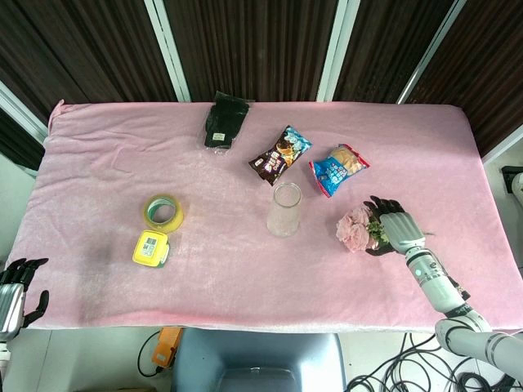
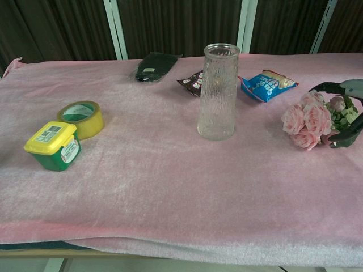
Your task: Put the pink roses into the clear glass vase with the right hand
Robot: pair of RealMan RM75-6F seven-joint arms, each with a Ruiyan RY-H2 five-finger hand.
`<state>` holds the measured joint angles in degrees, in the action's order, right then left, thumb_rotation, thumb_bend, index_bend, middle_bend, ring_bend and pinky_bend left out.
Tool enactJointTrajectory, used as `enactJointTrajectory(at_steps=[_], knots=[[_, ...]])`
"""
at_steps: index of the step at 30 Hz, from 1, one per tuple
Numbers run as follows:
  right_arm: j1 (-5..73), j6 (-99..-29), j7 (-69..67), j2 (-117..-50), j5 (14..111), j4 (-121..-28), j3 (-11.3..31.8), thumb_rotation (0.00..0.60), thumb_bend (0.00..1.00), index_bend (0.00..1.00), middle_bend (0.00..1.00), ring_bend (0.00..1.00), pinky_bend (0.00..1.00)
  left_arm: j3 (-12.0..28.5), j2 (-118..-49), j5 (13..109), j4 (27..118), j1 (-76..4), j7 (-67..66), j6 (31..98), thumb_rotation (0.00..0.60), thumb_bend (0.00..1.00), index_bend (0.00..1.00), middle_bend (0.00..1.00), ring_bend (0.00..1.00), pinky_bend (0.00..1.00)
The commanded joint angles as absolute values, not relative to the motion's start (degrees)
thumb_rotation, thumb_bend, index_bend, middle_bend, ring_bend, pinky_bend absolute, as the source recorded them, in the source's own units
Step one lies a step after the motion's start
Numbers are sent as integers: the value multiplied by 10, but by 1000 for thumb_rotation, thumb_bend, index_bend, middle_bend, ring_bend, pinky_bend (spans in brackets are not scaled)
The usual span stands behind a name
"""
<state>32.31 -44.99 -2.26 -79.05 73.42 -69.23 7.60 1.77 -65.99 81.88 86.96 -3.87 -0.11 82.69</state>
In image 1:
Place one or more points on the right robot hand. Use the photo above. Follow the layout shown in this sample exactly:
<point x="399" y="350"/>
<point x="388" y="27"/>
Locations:
<point x="398" y="228"/>

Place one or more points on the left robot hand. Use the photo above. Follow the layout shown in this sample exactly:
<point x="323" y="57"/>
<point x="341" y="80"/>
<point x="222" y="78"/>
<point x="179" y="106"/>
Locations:
<point x="12" y="294"/>

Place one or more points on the pink rose bouquet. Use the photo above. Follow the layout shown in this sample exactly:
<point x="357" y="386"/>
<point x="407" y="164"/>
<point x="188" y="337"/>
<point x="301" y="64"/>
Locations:
<point x="358" y="228"/>

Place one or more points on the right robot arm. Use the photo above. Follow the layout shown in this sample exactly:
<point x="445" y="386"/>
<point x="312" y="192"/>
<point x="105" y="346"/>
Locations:
<point x="449" y="298"/>

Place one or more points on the clear glass vase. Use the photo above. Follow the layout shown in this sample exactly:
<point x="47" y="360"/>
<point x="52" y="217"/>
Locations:
<point x="284" y="210"/>

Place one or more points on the blue red snack bag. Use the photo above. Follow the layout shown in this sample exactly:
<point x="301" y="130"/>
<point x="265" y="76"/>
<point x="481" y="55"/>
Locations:
<point x="338" y="167"/>

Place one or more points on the black device on floor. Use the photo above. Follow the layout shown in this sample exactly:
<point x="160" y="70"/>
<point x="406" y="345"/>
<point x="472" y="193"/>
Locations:
<point x="512" y="177"/>

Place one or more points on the brown blue snack bag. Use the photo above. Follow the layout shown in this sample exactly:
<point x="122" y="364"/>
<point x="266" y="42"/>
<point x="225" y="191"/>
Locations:
<point x="280" y="154"/>

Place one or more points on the yellow lidded box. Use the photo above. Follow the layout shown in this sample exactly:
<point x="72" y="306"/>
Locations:
<point x="150" y="248"/>

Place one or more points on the orange handheld controller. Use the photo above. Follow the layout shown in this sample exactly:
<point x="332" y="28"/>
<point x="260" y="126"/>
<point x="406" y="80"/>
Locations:
<point x="166" y="345"/>

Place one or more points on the yellow tape roll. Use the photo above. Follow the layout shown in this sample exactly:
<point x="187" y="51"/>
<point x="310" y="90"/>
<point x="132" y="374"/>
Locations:
<point x="164" y="214"/>

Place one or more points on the grey blue chair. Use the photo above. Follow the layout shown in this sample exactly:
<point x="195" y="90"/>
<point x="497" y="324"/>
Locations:
<point x="257" y="361"/>

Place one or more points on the pink tablecloth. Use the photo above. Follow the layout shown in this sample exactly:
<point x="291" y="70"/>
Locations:
<point x="204" y="265"/>

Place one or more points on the black packaged item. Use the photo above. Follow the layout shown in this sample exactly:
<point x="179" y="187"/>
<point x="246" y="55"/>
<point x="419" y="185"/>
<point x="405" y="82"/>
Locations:
<point x="226" y="122"/>

